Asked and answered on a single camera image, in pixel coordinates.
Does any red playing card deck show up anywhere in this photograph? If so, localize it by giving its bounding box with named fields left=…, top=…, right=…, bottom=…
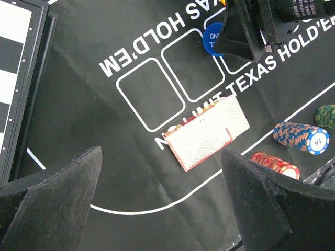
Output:
left=162, top=95, right=250, bottom=172

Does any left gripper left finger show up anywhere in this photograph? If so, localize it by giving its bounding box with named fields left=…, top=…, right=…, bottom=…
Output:
left=1, top=146, right=102, bottom=250

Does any black poker felt mat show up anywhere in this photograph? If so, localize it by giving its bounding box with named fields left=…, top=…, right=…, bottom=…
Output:
left=18, top=1, right=334, bottom=250

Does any red poker chip stack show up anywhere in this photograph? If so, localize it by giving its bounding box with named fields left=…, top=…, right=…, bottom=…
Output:
left=250, top=152, right=300, bottom=180

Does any blue small blind button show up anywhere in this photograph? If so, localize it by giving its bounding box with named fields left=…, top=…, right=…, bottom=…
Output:
left=202, top=22, right=224, bottom=57

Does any green poker chip stack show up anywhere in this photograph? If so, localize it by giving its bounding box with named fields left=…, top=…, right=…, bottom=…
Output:
left=315, top=104, right=335, bottom=129

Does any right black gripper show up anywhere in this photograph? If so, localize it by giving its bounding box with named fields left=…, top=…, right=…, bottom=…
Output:
left=214, top=0, right=334, bottom=62

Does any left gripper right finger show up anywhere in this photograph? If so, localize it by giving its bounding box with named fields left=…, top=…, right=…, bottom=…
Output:
left=221, top=149, right=334, bottom=250

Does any black white chessboard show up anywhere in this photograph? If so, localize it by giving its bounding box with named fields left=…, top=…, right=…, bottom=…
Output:
left=1, top=1, right=58, bottom=184

